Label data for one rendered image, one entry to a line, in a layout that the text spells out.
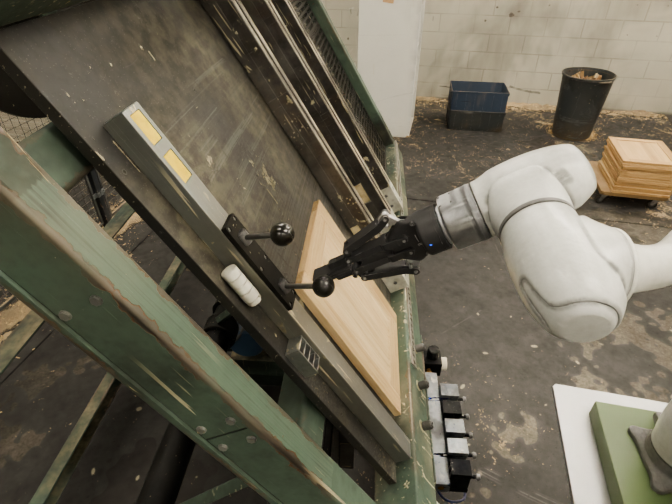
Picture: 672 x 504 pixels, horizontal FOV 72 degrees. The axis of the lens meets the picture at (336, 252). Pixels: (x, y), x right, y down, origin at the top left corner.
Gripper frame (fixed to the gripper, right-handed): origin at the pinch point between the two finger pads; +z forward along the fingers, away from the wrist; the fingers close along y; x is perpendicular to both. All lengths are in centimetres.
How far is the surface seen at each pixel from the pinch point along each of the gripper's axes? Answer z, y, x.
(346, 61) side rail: 13, -6, -186
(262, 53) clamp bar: 9, 29, -60
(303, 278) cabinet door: 13.7, -8.6, -14.8
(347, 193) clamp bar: 10, -16, -60
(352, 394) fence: 12.5, -29.7, 1.1
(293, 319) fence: 11.8, -5.9, 1.0
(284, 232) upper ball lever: 0.4, 12.8, 5.0
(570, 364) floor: -29, -185, -111
